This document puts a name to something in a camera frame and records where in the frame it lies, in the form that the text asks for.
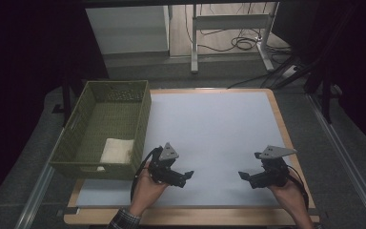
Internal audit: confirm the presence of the aluminium rail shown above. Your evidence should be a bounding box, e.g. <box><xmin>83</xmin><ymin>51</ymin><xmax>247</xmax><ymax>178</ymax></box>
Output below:
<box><xmin>13</xmin><ymin>111</ymin><xmax>87</xmax><ymax>229</ymax></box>
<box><xmin>306</xmin><ymin>93</ymin><xmax>366</xmax><ymax>229</ymax></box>

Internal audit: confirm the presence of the black stand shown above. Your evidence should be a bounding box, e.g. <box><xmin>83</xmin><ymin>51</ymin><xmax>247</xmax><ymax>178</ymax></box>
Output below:
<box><xmin>304</xmin><ymin>61</ymin><xmax>336</xmax><ymax>125</ymax></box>
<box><xmin>51</xmin><ymin>75</ymin><xmax>74</xmax><ymax>128</ymax></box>

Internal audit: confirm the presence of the white cabinet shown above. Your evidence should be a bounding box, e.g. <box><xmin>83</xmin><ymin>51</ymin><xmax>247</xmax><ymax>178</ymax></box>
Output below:
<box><xmin>85</xmin><ymin>5</ymin><xmax>172</xmax><ymax>59</ymax></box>

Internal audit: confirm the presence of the green woven basket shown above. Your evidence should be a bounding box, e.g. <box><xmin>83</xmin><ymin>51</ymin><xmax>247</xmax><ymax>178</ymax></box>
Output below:
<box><xmin>49</xmin><ymin>79</ymin><xmax>153</xmax><ymax>181</ymax></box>

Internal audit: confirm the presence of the white desk frame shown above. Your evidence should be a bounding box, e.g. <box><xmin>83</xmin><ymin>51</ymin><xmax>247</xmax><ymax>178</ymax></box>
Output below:
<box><xmin>190</xmin><ymin>1</ymin><xmax>281</xmax><ymax>75</ymax></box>

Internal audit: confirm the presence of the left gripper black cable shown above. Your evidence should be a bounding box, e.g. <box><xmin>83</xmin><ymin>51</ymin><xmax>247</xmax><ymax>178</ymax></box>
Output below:
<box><xmin>130</xmin><ymin>146</ymin><xmax>164</xmax><ymax>203</ymax></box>

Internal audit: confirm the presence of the cream towel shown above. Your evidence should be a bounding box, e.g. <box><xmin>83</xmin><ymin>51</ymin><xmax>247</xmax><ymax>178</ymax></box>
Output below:
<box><xmin>96</xmin><ymin>136</ymin><xmax>135</xmax><ymax>172</ymax></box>

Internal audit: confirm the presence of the person's left hand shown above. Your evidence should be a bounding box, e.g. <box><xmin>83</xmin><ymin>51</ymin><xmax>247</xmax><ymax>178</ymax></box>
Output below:
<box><xmin>129</xmin><ymin>159</ymin><xmax>170</xmax><ymax>218</ymax></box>

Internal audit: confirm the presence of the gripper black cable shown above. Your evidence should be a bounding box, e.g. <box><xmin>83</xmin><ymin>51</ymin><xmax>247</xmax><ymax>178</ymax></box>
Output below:
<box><xmin>130</xmin><ymin>146</ymin><xmax>164</xmax><ymax>203</ymax></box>
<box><xmin>286</xmin><ymin>164</ymin><xmax>311</xmax><ymax>212</ymax></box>

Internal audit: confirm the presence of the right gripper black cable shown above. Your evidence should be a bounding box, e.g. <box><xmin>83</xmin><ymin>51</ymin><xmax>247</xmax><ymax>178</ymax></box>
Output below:
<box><xmin>286</xmin><ymin>164</ymin><xmax>311</xmax><ymax>212</ymax></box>

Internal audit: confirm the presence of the white power strip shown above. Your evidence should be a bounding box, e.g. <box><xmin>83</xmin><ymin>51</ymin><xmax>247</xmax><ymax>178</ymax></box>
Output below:
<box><xmin>280</xmin><ymin>64</ymin><xmax>300</xmax><ymax>79</ymax></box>

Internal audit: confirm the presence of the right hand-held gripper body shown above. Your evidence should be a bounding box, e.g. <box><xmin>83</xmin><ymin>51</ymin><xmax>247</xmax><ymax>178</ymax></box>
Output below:
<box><xmin>254</xmin><ymin>144</ymin><xmax>298</xmax><ymax>189</ymax></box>

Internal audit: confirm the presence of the white foam mat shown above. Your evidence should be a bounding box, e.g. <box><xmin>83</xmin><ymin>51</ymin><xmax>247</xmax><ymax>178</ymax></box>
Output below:
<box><xmin>75</xmin><ymin>91</ymin><xmax>292</xmax><ymax>210</ymax></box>

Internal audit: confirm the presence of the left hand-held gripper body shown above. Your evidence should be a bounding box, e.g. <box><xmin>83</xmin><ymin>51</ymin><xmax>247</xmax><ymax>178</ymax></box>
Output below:
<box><xmin>148</xmin><ymin>141</ymin><xmax>180</xmax><ymax>187</ymax></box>

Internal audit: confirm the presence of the person's right hand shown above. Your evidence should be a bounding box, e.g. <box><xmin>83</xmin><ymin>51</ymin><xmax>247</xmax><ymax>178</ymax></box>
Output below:
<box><xmin>266</xmin><ymin>167</ymin><xmax>310</xmax><ymax>221</ymax></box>

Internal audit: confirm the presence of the coiled black floor cable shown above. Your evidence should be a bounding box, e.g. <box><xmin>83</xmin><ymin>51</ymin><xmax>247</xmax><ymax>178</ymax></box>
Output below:
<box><xmin>230</xmin><ymin>35</ymin><xmax>259</xmax><ymax>52</ymax></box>

